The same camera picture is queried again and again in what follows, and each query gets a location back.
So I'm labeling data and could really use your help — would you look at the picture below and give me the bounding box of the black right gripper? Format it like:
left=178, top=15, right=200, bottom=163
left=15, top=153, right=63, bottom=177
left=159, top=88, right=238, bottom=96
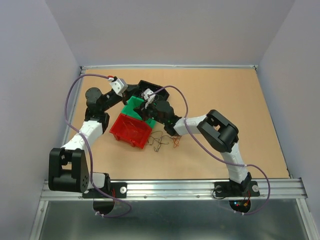
left=134, top=99, right=167, bottom=125

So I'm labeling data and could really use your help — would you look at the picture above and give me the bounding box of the thin wire bundle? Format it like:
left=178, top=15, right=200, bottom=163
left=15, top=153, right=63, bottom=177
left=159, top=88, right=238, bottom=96
left=147, top=129, right=182, bottom=153

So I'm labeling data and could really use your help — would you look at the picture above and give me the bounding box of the orange thin wire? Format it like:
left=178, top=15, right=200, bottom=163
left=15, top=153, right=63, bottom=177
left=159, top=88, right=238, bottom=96
left=121, top=121, right=147, bottom=142

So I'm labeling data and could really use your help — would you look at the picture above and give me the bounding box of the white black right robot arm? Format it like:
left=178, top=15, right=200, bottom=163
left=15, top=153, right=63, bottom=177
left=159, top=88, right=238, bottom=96
left=134, top=100, right=252, bottom=196

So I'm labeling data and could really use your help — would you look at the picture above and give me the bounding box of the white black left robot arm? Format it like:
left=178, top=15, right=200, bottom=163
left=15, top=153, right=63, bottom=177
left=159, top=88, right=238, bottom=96
left=48, top=83, right=140, bottom=197

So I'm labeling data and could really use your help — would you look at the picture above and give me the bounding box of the black plastic bin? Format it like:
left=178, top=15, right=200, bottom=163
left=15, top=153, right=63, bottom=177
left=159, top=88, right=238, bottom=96
left=129, top=80, right=170, bottom=101

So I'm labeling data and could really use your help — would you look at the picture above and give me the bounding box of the green plastic bin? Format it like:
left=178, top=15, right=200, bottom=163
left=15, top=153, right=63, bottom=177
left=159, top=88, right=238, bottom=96
left=121, top=96, right=156, bottom=129

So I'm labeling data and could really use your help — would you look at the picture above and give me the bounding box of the red plastic bin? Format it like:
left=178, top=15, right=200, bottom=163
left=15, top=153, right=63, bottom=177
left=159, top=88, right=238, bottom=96
left=109, top=113, right=152, bottom=149

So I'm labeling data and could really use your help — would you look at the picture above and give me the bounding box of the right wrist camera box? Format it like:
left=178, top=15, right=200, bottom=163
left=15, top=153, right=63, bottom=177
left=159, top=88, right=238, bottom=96
left=141, top=88, right=155, bottom=109

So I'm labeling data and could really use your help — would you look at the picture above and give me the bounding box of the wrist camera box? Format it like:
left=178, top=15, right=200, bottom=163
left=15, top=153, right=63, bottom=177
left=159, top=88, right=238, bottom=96
left=107, top=76, right=128, bottom=97
left=141, top=88, right=155, bottom=109

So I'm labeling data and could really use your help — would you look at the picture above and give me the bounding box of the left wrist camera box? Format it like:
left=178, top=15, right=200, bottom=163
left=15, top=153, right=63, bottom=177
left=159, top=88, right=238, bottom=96
left=107, top=76, right=128, bottom=97

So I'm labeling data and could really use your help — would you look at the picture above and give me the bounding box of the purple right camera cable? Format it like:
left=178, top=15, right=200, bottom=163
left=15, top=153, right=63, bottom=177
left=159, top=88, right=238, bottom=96
left=149, top=85, right=271, bottom=216

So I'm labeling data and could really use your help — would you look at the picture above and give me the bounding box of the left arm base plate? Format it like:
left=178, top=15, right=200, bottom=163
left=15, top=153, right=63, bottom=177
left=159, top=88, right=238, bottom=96
left=82, top=182, right=128, bottom=199

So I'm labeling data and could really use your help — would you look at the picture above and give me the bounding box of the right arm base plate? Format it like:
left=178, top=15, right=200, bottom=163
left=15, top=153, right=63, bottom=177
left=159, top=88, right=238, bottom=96
left=214, top=181, right=260, bottom=199

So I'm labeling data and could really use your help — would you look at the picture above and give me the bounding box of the aluminium mounting rail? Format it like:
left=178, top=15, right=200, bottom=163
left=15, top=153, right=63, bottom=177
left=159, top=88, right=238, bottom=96
left=40, top=178, right=308, bottom=201

